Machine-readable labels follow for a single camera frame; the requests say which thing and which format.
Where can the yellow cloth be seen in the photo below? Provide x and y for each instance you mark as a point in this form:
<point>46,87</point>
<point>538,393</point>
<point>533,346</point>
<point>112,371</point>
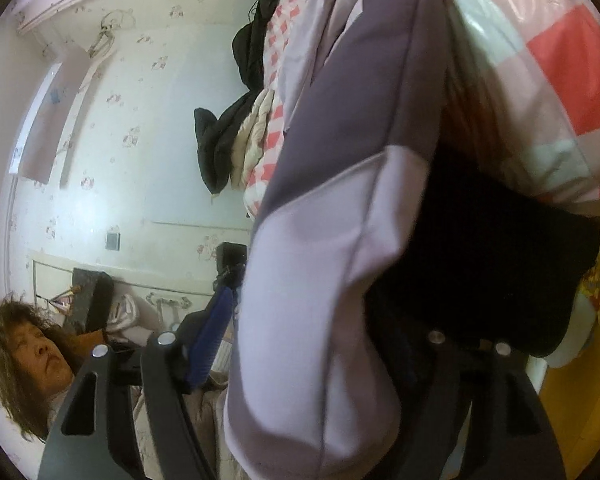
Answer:
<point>580,400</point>

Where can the pink checkered bed cover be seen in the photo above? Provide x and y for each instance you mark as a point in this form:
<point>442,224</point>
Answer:
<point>555,60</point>

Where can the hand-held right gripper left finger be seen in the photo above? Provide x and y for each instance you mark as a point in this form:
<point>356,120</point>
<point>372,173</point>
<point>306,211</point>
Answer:
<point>210,330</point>

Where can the person's beige top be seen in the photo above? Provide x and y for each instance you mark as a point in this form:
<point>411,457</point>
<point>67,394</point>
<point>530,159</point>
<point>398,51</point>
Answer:
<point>210,410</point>

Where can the grey wall switch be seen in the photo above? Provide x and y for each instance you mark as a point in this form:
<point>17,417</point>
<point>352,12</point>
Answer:
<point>113,241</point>

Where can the black down jacket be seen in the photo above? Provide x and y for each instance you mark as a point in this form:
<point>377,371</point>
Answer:
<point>250,50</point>

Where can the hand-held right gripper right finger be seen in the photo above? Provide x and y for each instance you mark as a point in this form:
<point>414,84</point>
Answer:
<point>480,385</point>

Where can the black padded coat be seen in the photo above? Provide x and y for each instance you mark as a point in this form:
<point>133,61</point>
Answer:
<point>215,145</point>

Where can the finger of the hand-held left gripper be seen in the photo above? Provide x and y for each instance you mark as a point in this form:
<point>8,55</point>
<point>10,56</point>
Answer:
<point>230,262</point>

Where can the dark grey bag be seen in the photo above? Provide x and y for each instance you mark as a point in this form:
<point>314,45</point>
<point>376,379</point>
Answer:
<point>92,295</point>

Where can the purple two-tone jacket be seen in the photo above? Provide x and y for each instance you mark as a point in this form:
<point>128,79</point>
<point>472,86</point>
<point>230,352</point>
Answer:
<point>320,260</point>

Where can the beige quilted coat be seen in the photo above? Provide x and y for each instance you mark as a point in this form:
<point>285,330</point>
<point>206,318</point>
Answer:
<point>250,145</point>

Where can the person's head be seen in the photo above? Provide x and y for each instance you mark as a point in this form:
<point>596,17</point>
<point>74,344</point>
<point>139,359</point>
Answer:
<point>35,350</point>

